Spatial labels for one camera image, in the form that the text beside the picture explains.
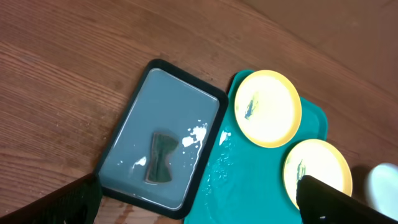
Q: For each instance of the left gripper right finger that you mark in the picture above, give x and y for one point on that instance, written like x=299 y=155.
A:
x=320 y=203

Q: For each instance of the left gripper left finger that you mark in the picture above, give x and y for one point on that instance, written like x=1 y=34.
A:
x=77 y=202

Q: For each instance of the yellow plate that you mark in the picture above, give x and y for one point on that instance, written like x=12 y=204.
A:
x=320 y=160
x=267 y=108

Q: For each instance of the light blue plate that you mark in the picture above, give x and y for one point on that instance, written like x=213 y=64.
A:
x=381 y=188

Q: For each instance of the dark green sponge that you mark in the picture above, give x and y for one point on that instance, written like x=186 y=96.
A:
x=158 y=171

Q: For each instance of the large teal serving tray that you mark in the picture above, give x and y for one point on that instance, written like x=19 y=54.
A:
x=243 y=182

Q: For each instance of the small dark water tray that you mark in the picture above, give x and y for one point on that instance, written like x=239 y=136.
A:
x=171 y=101

